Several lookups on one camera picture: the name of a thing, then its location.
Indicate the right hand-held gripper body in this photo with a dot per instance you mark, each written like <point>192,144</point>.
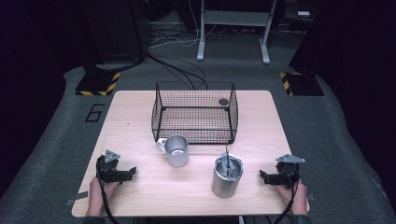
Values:
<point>288,172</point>

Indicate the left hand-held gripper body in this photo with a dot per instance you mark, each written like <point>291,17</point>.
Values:
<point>107,171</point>

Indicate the metal straw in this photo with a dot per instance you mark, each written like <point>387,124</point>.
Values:
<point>228,158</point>

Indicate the steel tumbler with lid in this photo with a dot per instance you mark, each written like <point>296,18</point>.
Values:
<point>222,186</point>

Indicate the silver metal mug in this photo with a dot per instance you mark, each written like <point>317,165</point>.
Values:
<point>178,158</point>

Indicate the person's left hand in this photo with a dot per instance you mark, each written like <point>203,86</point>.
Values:
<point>98,196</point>

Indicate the person's right hand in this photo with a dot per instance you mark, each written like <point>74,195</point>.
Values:
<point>299,199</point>

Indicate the grey tape strip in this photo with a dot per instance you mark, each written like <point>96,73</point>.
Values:
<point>310,197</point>
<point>79,196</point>

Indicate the black tape number marking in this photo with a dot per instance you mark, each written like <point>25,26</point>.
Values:
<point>94,113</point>

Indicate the black round table grommet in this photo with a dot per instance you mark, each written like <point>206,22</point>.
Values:
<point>223,101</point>

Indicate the dark curtain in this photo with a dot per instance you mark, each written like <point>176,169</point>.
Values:
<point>358,62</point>
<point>28,77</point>

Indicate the black cabinet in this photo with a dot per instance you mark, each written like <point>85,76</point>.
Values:
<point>115,28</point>

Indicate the small white box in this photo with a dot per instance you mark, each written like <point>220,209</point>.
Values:
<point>303,13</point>

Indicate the black yellow striped base plate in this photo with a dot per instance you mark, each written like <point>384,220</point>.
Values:
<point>96,84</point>
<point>302,84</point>

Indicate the white metal desk frame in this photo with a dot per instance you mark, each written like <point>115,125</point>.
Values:
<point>235,18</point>

